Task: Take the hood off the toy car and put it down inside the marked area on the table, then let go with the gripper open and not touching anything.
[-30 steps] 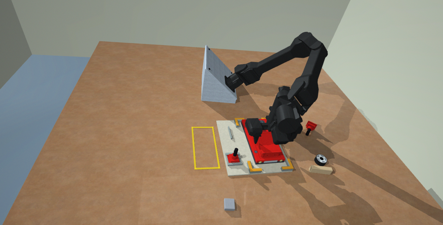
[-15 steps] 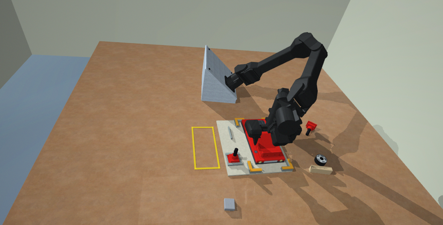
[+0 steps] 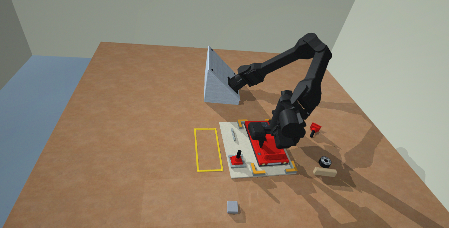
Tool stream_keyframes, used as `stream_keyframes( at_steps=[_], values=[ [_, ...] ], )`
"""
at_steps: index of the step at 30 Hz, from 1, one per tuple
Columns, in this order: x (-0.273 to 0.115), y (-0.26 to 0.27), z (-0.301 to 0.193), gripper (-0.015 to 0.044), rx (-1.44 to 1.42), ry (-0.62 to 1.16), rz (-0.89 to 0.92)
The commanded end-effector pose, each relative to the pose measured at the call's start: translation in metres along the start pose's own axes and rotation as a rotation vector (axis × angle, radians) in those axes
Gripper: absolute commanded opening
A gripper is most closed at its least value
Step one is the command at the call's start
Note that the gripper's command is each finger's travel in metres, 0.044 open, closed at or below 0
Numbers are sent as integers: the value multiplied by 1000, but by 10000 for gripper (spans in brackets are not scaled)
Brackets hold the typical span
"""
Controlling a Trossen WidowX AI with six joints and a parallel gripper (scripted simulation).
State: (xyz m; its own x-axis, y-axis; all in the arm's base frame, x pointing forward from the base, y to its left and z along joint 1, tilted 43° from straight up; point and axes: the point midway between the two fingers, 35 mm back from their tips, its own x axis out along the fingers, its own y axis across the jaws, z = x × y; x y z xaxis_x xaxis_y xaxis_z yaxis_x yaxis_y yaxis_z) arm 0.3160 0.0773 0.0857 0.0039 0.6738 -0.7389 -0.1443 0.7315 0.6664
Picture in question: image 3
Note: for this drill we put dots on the black toy tyre with white hub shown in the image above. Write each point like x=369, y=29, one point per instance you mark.
x=325, y=162

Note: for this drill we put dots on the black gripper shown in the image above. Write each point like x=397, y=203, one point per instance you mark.
x=258, y=132

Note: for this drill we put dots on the tan wooden block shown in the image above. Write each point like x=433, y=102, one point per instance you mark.
x=324, y=172

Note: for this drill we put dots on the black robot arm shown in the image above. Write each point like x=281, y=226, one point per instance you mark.
x=307, y=92

